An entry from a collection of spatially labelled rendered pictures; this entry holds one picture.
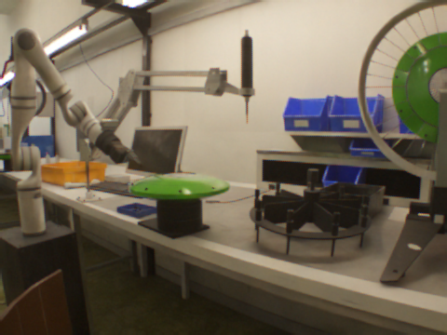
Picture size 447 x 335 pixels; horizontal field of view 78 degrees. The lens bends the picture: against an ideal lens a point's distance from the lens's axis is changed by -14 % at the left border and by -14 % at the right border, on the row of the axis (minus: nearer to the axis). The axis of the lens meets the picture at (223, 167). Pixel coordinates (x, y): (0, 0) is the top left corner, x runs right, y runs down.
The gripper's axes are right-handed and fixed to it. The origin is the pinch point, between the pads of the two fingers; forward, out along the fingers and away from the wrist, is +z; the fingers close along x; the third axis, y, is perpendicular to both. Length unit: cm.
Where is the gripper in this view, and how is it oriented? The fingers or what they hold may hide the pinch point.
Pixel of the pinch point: (141, 164)
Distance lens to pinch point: 105.5
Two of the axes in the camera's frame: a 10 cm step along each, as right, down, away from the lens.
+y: -5.4, 7.9, 3.0
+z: 7.6, 6.0, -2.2
